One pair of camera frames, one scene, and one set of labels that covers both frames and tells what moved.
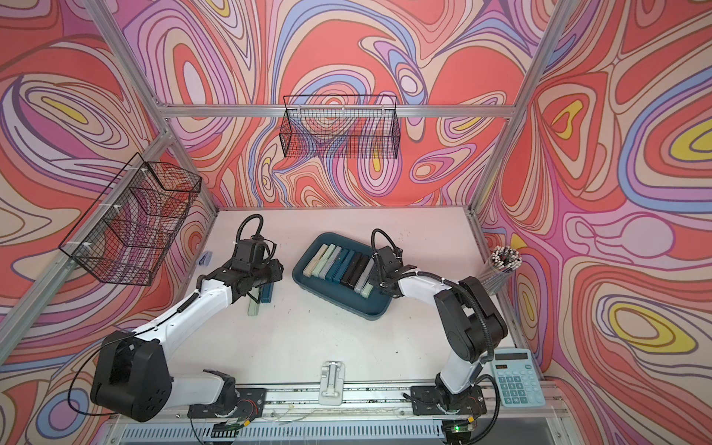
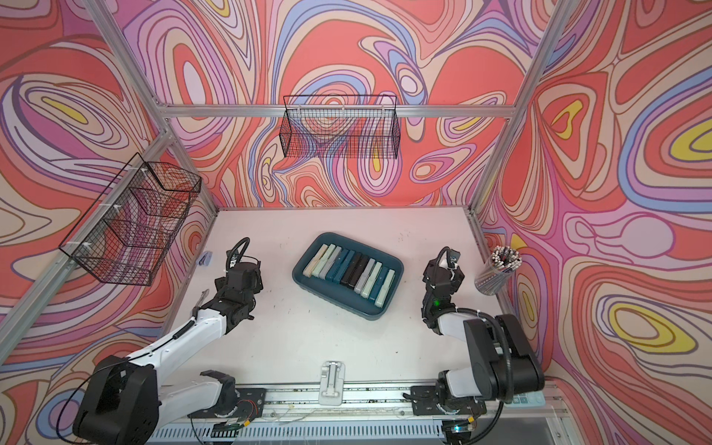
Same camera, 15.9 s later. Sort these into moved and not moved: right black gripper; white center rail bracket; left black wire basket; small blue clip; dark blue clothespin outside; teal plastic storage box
Moved: dark blue clothespin outside; right black gripper
Not moved: left black wire basket; white center rail bracket; teal plastic storage box; small blue clip
